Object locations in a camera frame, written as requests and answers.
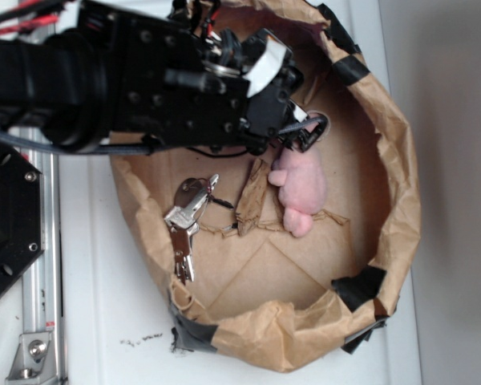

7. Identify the crumpled brown paper scrap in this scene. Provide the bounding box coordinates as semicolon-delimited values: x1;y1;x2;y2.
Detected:
236;159;271;237

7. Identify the metal corner bracket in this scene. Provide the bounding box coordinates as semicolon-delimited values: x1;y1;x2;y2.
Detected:
4;331;58;384

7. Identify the pink plush bunny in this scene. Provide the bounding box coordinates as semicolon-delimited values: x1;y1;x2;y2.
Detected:
268;147;327;237

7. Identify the aluminium rail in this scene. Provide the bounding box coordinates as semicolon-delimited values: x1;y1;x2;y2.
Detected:
19;148;67;384

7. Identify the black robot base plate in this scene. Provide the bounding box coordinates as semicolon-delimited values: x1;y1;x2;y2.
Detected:
0;144;43;298

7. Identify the brown paper bag bin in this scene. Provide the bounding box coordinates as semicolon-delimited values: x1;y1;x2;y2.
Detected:
111;1;421;372

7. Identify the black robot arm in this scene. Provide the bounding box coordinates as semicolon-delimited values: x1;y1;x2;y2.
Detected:
0;1;329;156

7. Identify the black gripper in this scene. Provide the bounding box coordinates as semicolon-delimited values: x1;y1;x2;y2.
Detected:
160;28;329;155

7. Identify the silver key bunch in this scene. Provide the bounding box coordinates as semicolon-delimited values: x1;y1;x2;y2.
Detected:
164;174;234;285

